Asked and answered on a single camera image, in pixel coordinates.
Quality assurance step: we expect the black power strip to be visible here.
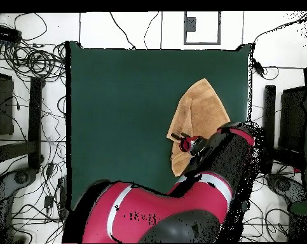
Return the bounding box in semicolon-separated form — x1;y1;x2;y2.
0;24;22;43

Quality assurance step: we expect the black stand frame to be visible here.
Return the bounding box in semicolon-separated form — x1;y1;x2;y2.
0;76;44;170
260;85;306;175

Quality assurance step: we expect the tan terry towel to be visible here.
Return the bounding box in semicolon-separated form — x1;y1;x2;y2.
166;78;231;178

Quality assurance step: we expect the grey office chair base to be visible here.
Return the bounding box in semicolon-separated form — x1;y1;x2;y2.
266;173;307;204
0;168;38;243

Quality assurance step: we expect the dark green table cloth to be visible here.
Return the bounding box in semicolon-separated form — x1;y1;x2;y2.
65;40;253;212

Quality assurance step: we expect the black power adapter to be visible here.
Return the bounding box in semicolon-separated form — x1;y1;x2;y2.
45;162;55;177
43;194;54;208
251;59;266;77

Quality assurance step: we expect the black box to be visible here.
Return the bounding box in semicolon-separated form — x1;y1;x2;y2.
278;86;306;153
0;72;15;136

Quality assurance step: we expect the black cable with plug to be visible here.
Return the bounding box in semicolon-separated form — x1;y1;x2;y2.
109;11;137;50

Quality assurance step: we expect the grey floor hatch frame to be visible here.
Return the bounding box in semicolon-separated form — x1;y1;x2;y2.
183;11;222;46

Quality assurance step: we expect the tangle of black cables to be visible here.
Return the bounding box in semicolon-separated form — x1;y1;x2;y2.
0;40;67;82

